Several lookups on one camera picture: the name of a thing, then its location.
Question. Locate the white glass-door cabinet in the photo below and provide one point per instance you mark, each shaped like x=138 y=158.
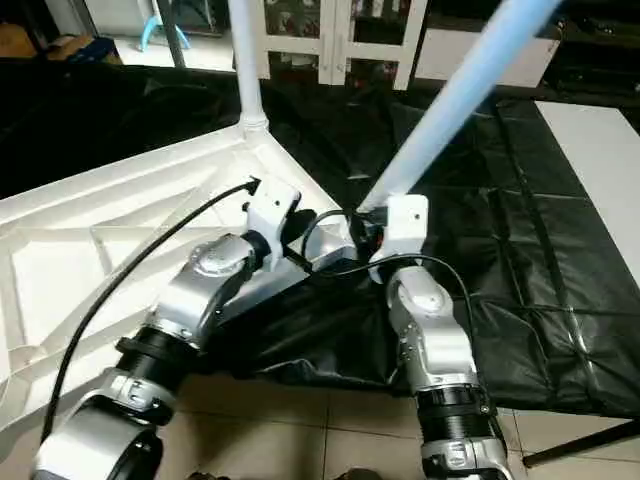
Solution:
x=330 y=40

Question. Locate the white plastic table leg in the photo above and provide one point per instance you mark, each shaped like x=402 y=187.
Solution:
x=460 y=100
x=248 y=65

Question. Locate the grey metal pole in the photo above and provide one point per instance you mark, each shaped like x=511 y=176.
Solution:
x=172 y=30

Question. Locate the black work mat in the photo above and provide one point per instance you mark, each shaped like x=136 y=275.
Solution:
x=520 y=280

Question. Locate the white sheet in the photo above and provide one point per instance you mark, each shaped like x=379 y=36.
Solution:
x=600 y=170

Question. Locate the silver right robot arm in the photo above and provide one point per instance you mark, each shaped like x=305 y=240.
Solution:
x=435 y=350

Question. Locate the black stand leg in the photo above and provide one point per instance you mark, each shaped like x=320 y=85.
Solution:
x=580 y=445

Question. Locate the white low drawer unit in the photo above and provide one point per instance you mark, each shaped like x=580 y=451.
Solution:
x=480 y=60

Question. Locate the dark robot right foot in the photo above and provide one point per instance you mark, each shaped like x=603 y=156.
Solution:
x=358 y=475

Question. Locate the white plastic table top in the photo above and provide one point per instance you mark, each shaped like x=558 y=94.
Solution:
x=100 y=250

